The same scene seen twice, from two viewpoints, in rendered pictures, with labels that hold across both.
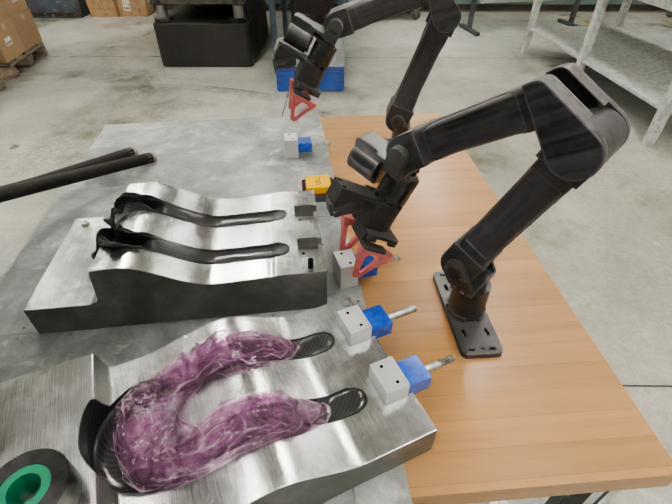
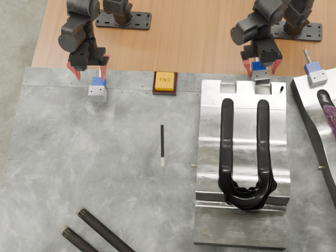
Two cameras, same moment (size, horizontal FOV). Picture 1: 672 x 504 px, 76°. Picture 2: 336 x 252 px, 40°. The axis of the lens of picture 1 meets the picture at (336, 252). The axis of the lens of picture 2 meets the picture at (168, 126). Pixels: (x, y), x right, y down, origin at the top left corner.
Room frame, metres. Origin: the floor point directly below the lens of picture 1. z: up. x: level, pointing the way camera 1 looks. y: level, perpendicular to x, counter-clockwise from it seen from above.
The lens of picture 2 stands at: (0.68, 0.70, 2.19)
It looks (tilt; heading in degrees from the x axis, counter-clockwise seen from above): 68 degrees down; 292
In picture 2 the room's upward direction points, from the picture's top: 11 degrees counter-clockwise
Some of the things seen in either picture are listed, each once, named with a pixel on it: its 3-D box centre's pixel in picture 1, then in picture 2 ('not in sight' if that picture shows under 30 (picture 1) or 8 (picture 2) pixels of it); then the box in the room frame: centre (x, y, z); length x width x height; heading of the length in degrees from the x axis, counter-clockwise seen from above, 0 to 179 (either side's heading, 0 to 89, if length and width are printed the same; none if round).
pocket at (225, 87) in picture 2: (306, 220); (228, 89); (0.71, 0.06, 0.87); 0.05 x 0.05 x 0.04; 7
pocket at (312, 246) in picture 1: (310, 254); (262, 90); (0.60, 0.05, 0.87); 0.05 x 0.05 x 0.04; 7
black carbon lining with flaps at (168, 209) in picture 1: (191, 226); (246, 149); (0.62, 0.26, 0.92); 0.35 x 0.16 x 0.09; 97
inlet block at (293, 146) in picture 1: (307, 144); (99, 81); (1.14, 0.08, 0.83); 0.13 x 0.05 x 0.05; 98
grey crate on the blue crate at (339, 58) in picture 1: (310, 52); not in sight; (4.05, 0.23, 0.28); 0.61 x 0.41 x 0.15; 89
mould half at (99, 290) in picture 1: (189, 244); (241, 159); (0.63, 0.28, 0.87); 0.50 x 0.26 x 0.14; 97
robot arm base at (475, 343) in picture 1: (468, 297); (294, 25); (0.52, -0.23, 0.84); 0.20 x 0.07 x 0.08; 5
